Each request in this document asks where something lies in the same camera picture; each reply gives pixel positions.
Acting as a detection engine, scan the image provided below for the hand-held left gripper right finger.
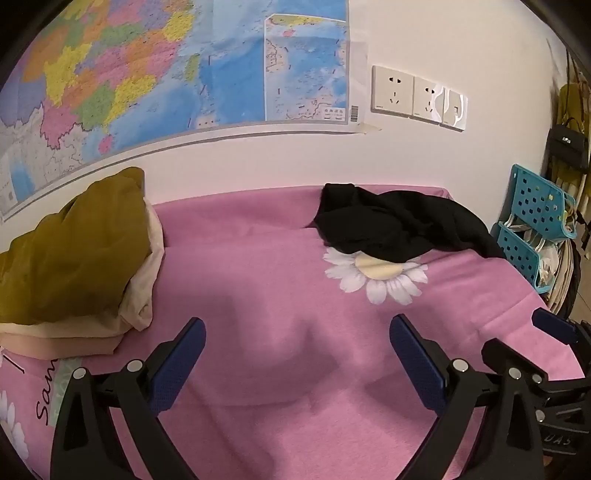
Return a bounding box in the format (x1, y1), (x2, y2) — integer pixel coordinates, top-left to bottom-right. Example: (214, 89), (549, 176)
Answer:
(389, 314), (549, 480)

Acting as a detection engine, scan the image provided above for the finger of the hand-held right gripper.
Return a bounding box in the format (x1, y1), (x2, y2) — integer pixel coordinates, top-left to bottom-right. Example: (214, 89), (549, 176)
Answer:
(532, 308), (591, 346)
(481, 338), (591, 395)

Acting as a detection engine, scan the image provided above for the white wall socket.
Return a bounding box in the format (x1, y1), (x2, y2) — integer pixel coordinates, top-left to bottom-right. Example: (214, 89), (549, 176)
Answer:
(371, 65), (415, 116)
(412, 76), (447, 124)

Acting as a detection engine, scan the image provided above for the white wall switch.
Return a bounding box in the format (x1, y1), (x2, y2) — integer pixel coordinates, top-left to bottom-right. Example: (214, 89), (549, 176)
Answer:
(440, 88), (468, 132)

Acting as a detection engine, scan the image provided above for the colourful wall map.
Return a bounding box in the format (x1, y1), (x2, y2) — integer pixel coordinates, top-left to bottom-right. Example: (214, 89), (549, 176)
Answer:
(0, 0), (370, 222)

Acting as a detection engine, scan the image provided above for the black garment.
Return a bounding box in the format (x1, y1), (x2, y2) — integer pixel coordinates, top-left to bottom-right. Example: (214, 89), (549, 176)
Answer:
(305, 182), (509, 260)

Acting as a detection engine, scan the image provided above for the white crumpled cloth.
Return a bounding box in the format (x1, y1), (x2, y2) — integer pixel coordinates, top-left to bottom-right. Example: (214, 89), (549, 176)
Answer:
(536, 237), (566, 289)

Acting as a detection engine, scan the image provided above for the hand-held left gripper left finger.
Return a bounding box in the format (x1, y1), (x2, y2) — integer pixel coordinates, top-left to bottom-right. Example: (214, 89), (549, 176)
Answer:
(51, 316), (207, 480)

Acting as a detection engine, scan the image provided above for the pink daisy print bedsheet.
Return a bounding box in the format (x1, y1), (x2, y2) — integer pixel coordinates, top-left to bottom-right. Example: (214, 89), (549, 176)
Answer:
(0, 185), (585, 480)

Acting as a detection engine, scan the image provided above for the olive folded garment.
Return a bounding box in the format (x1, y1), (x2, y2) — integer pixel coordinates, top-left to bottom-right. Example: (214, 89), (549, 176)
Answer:
(0, 166), (154, 326)

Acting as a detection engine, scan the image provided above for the blue perforated plastic rack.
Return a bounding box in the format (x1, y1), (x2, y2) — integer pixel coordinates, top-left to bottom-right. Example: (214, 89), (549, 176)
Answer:
(490, 163), (578, 294)

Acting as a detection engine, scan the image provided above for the beige folded garment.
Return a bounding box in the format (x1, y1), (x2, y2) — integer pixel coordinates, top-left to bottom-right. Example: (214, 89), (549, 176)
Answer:
(0, 202), (166, 360)

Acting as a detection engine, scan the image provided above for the black hanging bag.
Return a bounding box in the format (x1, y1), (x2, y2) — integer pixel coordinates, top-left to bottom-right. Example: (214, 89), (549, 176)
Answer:
(547, 124), (591, 172)

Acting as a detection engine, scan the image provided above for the beige cloth bag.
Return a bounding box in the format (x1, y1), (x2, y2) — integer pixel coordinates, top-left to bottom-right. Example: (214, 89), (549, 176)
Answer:
(545, 237), (583, 319)

